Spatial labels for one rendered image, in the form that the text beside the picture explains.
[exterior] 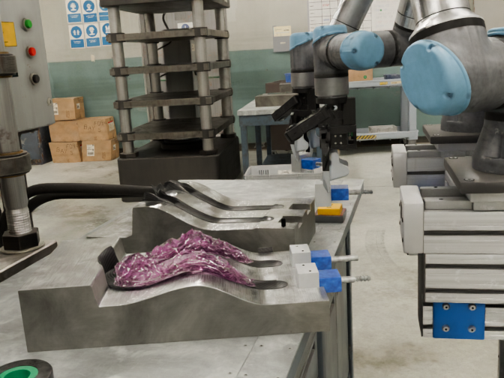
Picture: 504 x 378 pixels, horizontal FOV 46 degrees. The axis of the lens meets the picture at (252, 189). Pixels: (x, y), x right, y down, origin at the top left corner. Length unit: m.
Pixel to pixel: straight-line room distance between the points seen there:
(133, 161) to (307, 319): 4.50
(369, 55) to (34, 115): 1.10
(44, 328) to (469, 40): 0.80
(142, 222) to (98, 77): 6.96
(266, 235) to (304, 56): 0.61
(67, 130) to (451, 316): 7.25
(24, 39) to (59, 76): 6.57
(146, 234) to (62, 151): 6.82
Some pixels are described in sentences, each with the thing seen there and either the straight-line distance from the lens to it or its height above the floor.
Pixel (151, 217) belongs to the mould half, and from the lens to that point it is 1.36.
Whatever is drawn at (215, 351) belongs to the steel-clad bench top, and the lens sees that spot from 0.98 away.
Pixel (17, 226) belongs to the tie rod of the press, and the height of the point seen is 0.85.
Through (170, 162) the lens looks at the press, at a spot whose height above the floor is 0.36.
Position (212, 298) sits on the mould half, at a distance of 0.98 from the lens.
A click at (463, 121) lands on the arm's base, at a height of 1.06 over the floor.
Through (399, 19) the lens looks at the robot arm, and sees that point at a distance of 1.28.
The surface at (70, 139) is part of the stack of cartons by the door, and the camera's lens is 8.09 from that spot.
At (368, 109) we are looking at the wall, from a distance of 7.73.
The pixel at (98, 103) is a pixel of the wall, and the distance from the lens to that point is 8.31.
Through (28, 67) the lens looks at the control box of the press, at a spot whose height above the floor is 1.25.
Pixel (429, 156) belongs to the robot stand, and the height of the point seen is 0.98.
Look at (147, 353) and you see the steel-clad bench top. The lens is 1.00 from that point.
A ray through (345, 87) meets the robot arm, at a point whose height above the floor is 1.17.
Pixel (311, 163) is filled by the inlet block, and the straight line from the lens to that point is 1.73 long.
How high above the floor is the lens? 1.26
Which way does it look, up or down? 13 degrees down
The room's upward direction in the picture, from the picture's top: 4 degrees counter-clockwise
